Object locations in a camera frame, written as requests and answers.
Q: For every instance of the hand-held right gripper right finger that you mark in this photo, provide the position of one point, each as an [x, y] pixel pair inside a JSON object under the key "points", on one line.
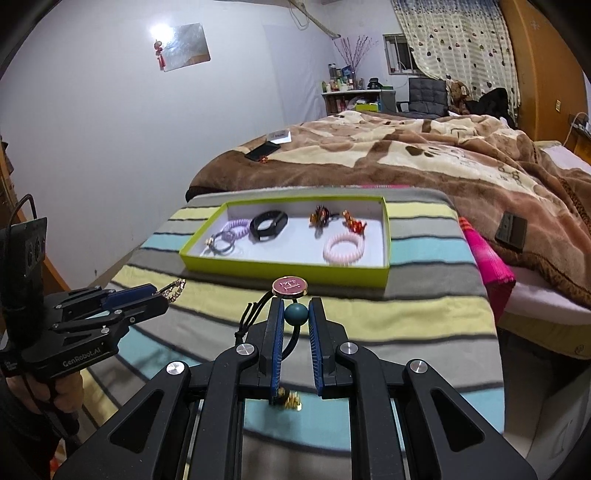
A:
{"points": [[316, 350]]}

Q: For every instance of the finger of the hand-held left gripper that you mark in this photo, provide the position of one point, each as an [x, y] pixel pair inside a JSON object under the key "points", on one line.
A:
{"points": [[124, 295], [143, 309]]}

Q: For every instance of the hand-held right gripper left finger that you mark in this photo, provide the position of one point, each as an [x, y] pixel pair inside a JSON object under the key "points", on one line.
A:
{"points": [[276, 350]]}

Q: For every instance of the green cardboard box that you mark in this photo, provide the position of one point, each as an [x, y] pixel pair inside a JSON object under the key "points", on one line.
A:
{"points": [[286, 273]]}

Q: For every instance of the black smart band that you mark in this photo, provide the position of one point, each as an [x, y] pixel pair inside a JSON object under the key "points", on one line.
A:
{"points": [[258, 229]]}

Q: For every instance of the red beaded hair clip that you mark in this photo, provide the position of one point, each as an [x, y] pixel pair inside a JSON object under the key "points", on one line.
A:
{"points": [[354, 225]]}

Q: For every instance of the dark beaded hair clip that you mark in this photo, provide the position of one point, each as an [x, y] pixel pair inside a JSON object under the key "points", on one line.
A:
{"points": [[321, 217]]}

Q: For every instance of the person's left hand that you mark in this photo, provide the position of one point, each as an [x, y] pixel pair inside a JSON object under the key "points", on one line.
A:
{"points": [[69, 392]]}

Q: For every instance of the striped bed cloth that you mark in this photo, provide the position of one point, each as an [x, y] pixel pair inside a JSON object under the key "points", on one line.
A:
{"points": [[415, 323]]}

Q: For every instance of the black smartphone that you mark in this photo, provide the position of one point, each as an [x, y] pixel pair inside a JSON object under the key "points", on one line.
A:
{"points": [[262, 152]]}

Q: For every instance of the white card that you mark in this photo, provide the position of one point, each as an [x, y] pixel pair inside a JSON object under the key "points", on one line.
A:
{"points": [[279, 136]]}

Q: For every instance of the brown paw print blanket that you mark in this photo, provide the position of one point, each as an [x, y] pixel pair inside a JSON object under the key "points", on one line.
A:
{"points": [[415, 152]]}

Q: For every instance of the black wallet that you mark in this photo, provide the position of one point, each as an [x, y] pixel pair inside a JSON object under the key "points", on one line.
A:
{"points": [[511, 230]]}

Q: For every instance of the bed mattress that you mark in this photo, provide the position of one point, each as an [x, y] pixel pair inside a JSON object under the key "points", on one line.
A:
{"points": [[549, 314]]}

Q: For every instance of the red hanging ornament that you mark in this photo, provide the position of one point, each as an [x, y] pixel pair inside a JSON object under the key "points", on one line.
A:
{"points": [[159, 53]]}

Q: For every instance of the white cabinet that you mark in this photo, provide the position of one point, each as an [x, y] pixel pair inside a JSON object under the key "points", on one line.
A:
{"points": [[554, 415]]}

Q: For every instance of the white desk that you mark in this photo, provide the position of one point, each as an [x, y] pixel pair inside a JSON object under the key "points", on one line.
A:
{"points": [[351, 99]]}

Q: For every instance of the group of bottles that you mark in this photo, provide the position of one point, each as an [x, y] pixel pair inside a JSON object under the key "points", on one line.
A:
{"points": [[341, 83]]}

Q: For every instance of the black desk device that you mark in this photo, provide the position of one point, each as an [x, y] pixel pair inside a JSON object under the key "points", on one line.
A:
{"points": [[376, 84]]}

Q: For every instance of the black office chair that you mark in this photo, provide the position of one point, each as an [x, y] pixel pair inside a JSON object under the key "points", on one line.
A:
{"points": [[427, 94]]}

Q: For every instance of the brown teddy bear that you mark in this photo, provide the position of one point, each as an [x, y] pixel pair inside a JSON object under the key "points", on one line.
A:
{"points": [[458, 92]]}

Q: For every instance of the pink flower branches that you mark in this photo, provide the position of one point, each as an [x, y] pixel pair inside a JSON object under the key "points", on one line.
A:
{"points": [[353, 53]]}

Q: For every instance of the black clothing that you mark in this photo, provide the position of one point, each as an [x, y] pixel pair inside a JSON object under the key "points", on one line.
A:
{"points": [[494, 104]]}

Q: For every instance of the window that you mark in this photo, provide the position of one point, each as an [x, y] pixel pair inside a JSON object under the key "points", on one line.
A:
{"points": [[398, 53]]}

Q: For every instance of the air conditioner pipe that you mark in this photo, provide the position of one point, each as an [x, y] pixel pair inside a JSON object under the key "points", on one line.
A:
{"points": [[318, 21]]}

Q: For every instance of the heart print curtain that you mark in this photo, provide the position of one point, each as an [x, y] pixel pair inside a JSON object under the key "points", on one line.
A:
{"points": [[452, 41]]}

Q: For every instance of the power strip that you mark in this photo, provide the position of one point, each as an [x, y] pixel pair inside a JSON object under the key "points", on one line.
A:
{"points": [[582, 124]]}

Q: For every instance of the wooden wardrobe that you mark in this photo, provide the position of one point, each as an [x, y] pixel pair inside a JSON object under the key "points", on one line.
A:
{"points": [[545, 60]]}

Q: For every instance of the wall mirror sheet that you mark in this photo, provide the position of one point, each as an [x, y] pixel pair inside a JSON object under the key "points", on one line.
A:
{"points": [[187, 46]]}

